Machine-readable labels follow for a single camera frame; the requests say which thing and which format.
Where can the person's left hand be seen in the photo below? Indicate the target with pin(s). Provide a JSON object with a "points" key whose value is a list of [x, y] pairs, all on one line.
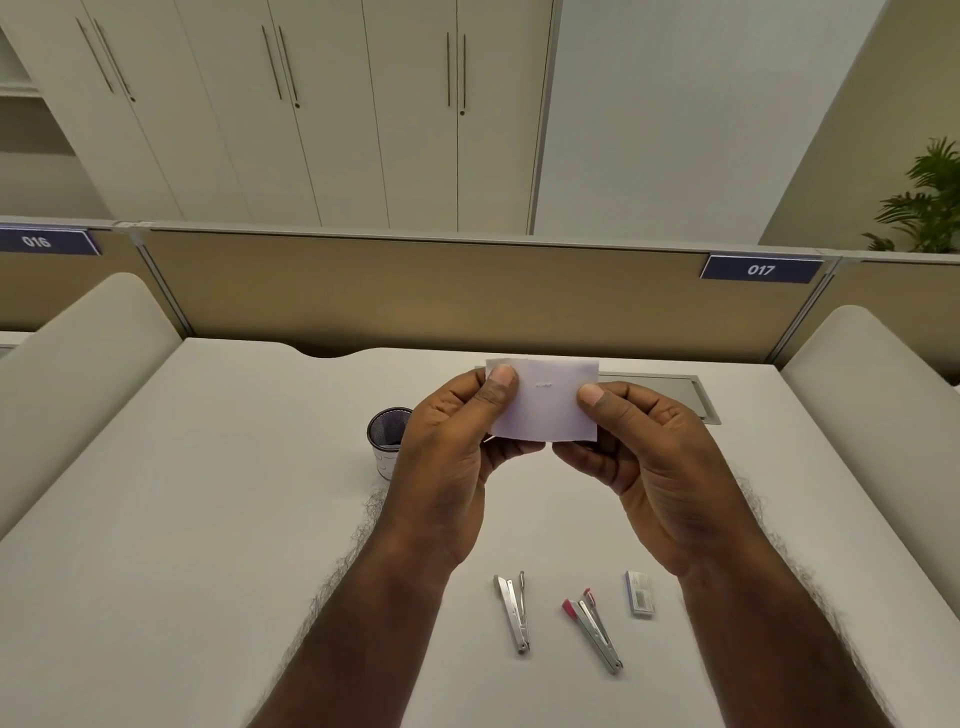
{"points": [[442, 480]]}

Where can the person's right hand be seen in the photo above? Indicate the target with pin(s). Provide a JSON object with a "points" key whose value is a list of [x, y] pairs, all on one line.
{"points": [[675, 487]]}

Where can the small box of staples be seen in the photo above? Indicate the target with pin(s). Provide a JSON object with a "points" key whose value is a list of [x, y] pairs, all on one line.
{"points": [[641, 594]]}

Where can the white paper sheet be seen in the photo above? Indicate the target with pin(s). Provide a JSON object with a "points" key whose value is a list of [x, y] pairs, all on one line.
{"points": [[547, 405]]}

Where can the white metal stapler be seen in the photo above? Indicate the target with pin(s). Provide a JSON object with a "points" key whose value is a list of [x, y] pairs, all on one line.
{"points": [[514, 615]]}

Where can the pink metal stapler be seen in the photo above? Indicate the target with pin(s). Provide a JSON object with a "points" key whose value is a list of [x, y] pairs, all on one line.
{"points": [[596, 637]]}

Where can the person's left forearm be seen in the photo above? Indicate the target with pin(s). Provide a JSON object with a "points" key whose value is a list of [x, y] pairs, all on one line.
{"points": [[360, 652]]}

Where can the black mesh pen holder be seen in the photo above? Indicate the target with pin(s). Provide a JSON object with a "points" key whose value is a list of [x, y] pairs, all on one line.
{"points": [[386, 435]]}

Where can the long beige partition panel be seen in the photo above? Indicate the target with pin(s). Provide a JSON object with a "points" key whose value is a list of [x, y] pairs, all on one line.
{"points": [[375, 292]]}

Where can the white curved desk divider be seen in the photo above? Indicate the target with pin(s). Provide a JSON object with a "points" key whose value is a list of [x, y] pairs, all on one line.
{"points": [[75, 390], [877, 427]]}

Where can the blue number sign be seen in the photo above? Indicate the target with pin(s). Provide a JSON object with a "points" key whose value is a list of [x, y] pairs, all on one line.
{"points": [[37, 241], [761, 269]]}

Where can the beige side partition panel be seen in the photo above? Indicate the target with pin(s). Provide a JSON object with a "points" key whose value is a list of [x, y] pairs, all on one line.
{"points": [[67, 292], [900, 307]]}

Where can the green potted plant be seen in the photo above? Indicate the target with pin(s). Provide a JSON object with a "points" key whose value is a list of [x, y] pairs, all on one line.
{"points": [[922, 210]]}

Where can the white tall cabinet row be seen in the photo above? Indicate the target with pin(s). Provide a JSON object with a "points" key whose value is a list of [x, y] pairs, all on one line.
{"points": [[225, 112]]}

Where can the white open shelf unit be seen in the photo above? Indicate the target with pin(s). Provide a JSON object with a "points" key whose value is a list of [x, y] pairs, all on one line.
{"points": [[15, 67]]}

